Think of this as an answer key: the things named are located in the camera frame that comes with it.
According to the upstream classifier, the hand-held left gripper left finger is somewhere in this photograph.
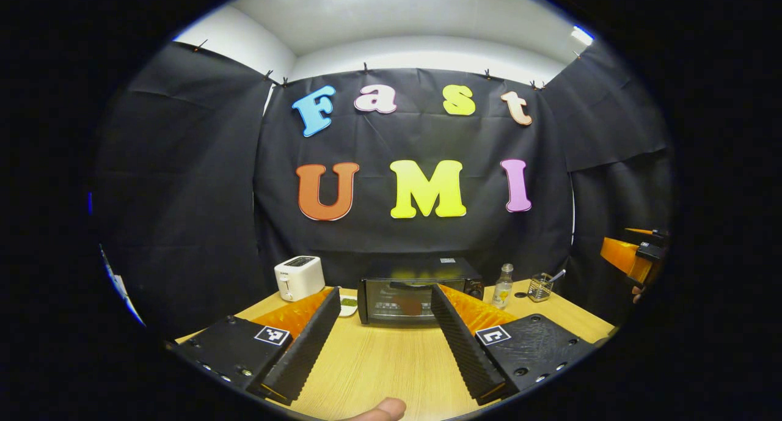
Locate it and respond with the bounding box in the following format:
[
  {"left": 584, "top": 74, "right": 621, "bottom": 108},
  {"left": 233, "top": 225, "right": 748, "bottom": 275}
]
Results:
[{"left": 168, "top": 287, "right": 342, "bottom": 405}]

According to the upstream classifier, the clear drink bottle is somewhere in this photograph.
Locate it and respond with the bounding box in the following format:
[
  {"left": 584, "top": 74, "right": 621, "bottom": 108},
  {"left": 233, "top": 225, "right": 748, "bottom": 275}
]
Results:
[{"left": 492, "top": 263, "right": 514, "bottom": 309}]

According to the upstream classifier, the white toaster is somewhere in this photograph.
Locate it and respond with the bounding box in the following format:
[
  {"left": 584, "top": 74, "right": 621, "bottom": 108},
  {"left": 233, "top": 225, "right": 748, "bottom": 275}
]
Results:
[{"left": 274, "top": 255, "right": 326, "bottom": 302}]

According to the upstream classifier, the wire mesh holder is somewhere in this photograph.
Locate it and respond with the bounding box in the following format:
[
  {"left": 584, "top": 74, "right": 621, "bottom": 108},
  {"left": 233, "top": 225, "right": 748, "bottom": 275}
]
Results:
[{"left": 528, "top": 273, "right": 554, "bottom": 302}]

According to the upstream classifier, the black electric oven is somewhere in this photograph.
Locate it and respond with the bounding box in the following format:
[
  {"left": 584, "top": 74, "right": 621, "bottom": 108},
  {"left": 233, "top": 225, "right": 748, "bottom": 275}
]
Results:
[{"left": 357, "top": 257, "right": 484, "bottom": 326}]

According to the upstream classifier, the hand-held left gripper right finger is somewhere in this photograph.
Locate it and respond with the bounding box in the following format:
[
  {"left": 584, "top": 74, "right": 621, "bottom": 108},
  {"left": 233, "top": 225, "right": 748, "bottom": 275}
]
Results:
[{"left": 431, "top": 284, "right": 598, "bottom": 405}]

